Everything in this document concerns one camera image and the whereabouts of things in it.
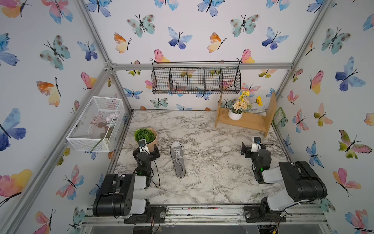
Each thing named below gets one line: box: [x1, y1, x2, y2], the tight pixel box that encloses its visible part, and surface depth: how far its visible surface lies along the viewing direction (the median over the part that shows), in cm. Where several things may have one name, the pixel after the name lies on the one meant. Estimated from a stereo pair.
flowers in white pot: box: [227, 90, 263, 121], surface depth 95 cm
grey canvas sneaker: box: [169, 140, 187, 178], surface depth 91 cm
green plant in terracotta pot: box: [134, 127, 158, 153], surface depth 92 cm
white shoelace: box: [168, 149, 185, 170], surface depth 93 cm
